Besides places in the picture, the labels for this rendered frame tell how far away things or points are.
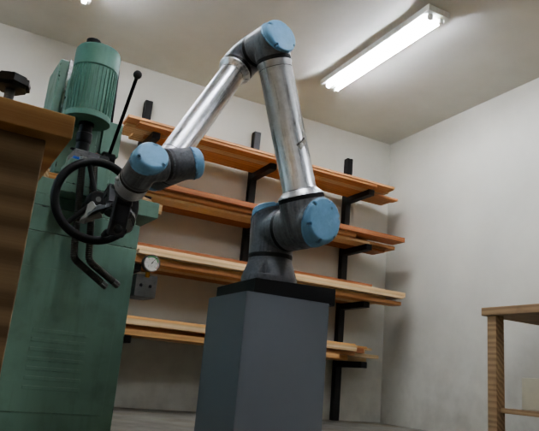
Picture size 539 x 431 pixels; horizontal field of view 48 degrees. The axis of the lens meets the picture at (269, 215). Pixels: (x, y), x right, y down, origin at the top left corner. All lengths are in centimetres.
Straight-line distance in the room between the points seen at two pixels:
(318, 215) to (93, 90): 105
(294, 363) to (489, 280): 325
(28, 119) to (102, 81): 187
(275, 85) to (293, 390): 95
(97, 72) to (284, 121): 86
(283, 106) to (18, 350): 115
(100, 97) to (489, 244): 346
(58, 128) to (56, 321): 158
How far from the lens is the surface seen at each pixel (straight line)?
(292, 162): 192
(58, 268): 218
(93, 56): 251
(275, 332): 188
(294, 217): 189
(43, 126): 61
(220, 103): 197
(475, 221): 521
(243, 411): 184
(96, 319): 219
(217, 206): 461
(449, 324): 525
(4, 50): 510
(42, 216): 219
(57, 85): 272
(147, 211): 230
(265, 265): 199
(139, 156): 160
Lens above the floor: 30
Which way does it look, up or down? 15 degrees up
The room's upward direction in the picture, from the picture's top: 5 degrees clockwise
